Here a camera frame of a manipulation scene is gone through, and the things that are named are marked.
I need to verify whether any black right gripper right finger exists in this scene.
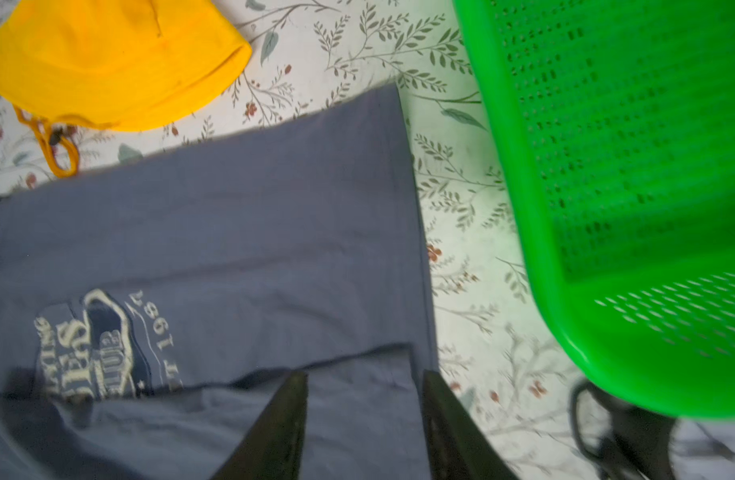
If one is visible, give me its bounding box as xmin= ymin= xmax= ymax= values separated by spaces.
xmin=421 ymin=370 xmax=517 ymax=480

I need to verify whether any green plastic basket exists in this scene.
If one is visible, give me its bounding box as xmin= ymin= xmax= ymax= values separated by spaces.
xmin=455 ymin=1 xmax=735 ymax=420

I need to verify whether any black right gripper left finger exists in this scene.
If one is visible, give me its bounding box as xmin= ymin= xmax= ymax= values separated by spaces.
xmin=212 ymin=371 xmax=308 ymax=480

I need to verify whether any grey tank top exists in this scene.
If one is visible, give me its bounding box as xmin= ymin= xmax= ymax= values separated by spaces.
xmin=0 ymin=84 xmax=437 ymax=479

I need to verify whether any yellow bucket hat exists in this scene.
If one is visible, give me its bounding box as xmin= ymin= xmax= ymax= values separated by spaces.
xmin=0 ymin=1 xmax=252 ymax=178

